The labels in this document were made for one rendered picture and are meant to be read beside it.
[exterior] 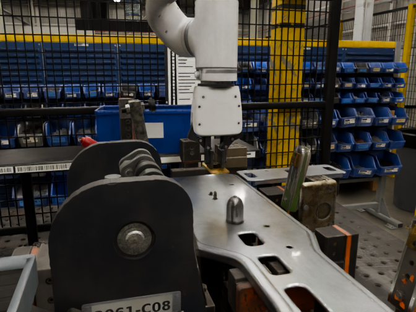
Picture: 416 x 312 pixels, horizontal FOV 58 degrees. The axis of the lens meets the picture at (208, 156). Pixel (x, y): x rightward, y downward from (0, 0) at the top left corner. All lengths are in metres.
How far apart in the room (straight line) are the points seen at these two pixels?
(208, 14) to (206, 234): 0.40
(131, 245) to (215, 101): 0.48
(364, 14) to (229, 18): 4.65
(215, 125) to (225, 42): 0.16
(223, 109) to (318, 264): 0.35
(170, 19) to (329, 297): 0.56
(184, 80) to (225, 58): 0.59
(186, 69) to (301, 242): 0.83
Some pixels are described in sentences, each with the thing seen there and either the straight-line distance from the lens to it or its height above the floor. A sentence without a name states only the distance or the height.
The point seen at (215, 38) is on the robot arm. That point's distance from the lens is 0.73.
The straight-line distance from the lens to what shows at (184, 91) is 1.31.
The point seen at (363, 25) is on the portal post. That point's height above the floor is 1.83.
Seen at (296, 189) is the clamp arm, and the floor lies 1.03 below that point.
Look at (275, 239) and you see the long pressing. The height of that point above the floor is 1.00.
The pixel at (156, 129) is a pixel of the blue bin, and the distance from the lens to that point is 1.11.
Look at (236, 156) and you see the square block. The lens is 1.06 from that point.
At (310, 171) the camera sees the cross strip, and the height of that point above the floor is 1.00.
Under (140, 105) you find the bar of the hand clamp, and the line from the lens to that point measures 0.72.
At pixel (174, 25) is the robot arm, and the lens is 0.79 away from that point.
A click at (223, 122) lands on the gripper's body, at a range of 0.75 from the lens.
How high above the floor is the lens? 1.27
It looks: 13 degrees down
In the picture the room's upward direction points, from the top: straight up
